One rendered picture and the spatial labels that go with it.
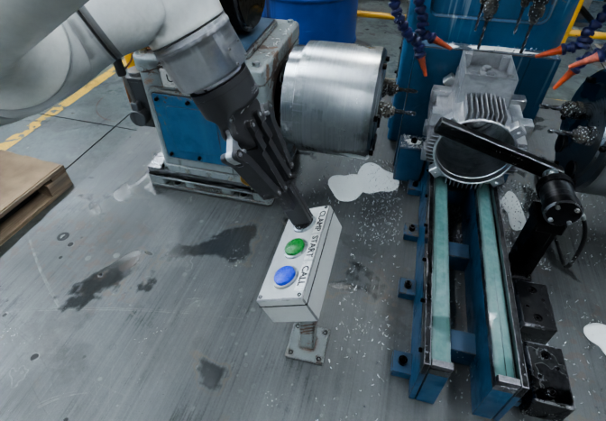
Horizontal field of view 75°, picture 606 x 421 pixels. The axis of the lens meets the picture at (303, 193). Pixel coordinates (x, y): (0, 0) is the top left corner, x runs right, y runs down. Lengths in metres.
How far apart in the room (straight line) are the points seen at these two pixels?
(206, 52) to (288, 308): 0.32
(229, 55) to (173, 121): 0.51
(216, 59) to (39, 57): 0.16
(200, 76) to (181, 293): 0.53
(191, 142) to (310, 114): 0.29
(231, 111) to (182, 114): 0.46
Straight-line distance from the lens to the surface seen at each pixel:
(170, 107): 0.92
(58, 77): 0.41
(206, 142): 0.93
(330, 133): 0.84
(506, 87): 0.90
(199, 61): 0.44
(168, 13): 0.43
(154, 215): 1.04
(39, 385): 0.87
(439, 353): 0.67
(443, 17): 1.09
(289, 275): 0.52
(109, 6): 0.43
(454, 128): 0.80
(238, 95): 0.46
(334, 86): 0.82
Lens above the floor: 1.49
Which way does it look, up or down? 42 degrees down
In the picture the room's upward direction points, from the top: straight up
